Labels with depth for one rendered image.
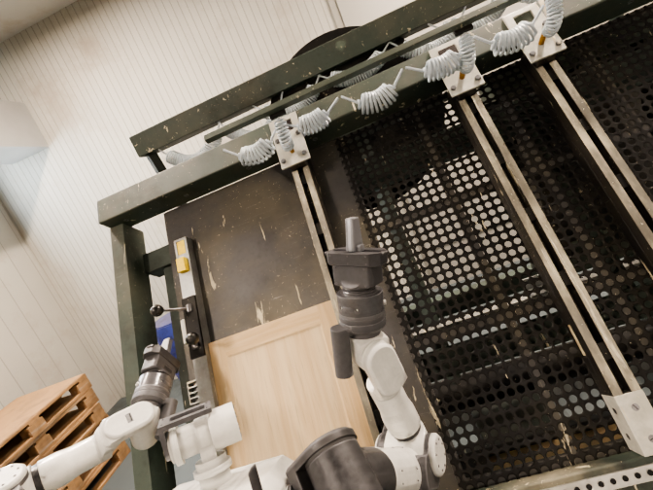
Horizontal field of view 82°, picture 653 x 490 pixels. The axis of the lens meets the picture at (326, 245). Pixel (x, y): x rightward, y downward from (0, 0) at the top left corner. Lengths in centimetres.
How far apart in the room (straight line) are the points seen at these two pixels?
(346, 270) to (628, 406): 72
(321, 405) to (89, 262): 426
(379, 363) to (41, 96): 477
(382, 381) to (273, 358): 54
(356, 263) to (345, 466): 31
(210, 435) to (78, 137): 440
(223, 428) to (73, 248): 459
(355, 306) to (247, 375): 63
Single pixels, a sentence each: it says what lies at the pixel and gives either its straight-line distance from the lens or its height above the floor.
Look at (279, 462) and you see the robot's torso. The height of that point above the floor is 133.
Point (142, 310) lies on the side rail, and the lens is 150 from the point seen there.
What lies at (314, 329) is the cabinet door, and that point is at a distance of 116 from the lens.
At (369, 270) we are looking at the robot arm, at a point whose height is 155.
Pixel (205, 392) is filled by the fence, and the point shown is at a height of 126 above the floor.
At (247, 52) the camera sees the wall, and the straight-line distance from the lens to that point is 419.
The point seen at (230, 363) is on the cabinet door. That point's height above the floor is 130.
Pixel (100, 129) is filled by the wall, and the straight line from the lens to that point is 476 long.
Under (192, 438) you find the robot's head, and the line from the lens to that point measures 73.
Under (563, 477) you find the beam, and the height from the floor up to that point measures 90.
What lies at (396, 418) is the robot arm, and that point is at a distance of 83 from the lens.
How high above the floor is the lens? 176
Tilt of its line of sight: 12 degrees down
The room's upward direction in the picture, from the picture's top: 23 degrees counter-clockwise
